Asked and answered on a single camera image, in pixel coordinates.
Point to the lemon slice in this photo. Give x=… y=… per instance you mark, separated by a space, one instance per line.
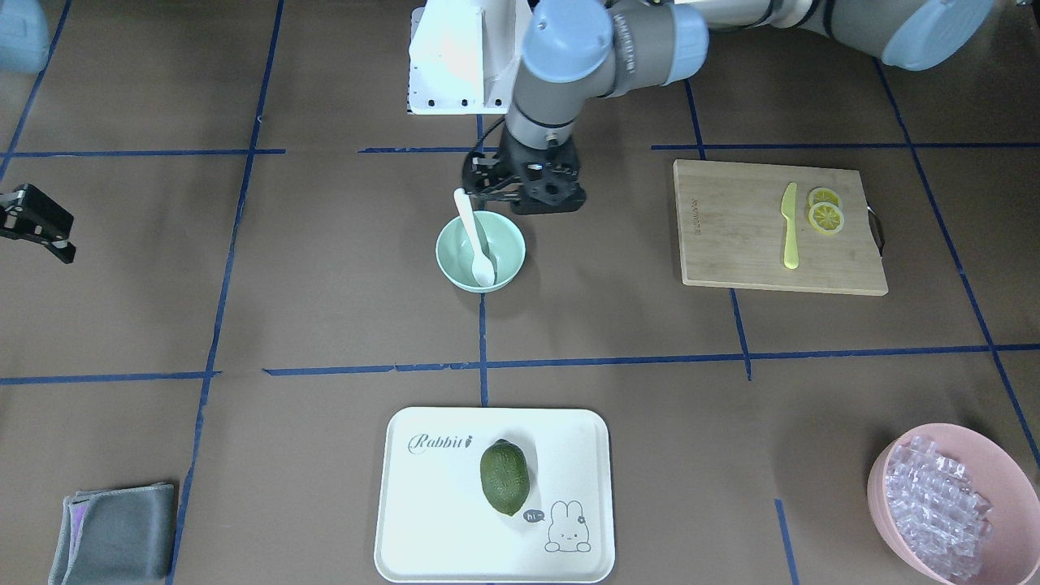
x=826 y=217
x=824 y=195

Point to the wooden cutting board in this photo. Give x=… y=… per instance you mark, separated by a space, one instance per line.
x=731 y=230

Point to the grey folded cloth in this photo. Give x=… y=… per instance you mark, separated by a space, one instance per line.
x=116 y=536

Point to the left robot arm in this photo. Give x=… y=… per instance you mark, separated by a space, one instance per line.
x=575 y=51

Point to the white rabbit tray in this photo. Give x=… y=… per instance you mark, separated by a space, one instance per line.
x=435 y=525

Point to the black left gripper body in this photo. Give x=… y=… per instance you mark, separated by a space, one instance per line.
x=486 y=176

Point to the pink bowl with ice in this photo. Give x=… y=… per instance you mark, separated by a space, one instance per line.
x=955 y=507

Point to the white camera mast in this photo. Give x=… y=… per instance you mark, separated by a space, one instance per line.
x=464 y=56

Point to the white plastic spoon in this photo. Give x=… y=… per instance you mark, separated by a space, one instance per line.
x=481 y=267

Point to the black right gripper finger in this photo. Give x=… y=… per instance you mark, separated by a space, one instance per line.
x=28 y=214

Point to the green avocado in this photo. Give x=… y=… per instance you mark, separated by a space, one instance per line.
x=504 y=477

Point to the yellow plastic knife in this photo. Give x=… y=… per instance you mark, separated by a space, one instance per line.
x=790 y=253

